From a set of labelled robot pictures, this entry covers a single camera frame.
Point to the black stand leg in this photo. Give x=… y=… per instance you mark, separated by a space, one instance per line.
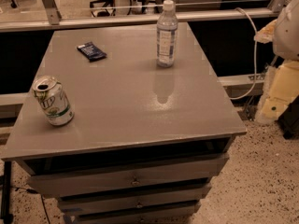
x=5 y=182

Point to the grey drawer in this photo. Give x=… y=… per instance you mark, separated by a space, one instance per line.
x=128 y=176
x=141 y=216
x=136 y=200

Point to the middle grey drawer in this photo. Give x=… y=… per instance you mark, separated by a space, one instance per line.
x=136 y=200

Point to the top grey drawer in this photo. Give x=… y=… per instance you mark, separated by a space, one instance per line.
x=128 y=176

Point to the bottom grey drawer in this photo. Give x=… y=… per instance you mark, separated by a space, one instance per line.
x=141 y=216

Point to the clear plastic water bottle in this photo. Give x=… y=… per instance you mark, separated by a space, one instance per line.
x=167 y=28

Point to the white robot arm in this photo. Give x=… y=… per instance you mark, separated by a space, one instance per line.
x=286 y=35

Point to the dark blue snack packet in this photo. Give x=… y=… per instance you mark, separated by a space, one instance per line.
x=91 y=52

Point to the black office chair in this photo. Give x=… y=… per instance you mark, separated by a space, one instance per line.
x=106 y=8

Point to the metal railing frame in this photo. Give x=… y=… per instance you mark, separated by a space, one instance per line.
x=63 y=14

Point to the green white soda can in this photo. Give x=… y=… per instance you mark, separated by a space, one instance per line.
x=50 y=94

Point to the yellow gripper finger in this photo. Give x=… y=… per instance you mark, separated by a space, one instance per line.
x=265 y=35
x=280 y=88

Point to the grey drawer cabinet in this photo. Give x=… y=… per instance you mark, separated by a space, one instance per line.
x=127 y=109

